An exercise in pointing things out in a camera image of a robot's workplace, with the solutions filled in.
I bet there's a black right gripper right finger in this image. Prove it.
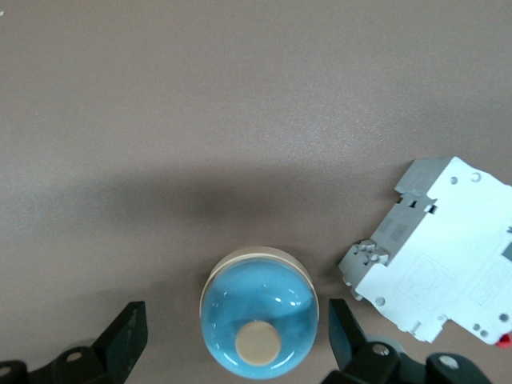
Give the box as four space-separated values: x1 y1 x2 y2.
323 298 491 384

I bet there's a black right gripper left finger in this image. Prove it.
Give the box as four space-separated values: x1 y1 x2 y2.
0 300 148 384

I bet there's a blue call bell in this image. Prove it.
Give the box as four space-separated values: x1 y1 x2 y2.
198 246 320 380

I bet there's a white circuit breaker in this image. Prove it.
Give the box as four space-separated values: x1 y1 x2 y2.
338 155 512 346

